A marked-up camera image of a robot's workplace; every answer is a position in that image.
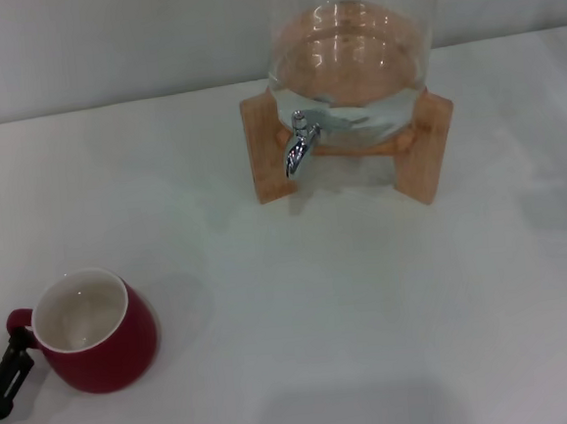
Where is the red ceramic cup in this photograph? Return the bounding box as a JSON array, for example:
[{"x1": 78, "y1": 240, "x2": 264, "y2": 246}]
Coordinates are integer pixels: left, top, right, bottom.
[{"x1": 3, "y1": 262, "x2": 165, "y2": 402}]

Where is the wooden dispenser stand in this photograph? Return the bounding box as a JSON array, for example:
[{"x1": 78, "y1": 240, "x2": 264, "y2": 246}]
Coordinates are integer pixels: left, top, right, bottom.
[{"x1": 237, "y1": 76, "x2": 462, "y2": 221}]

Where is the glass water dispenser jar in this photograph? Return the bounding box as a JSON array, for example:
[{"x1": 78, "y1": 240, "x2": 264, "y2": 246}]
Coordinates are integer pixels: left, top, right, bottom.
[{"x1": 260, "y1": 0, "x2": 449, "y2": 153}]

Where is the chrome faucet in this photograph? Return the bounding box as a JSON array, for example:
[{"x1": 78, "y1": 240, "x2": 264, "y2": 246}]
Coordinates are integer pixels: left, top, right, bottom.
[{"x1": 280, "y1": 109, "x2": 325, "y2": 179}]

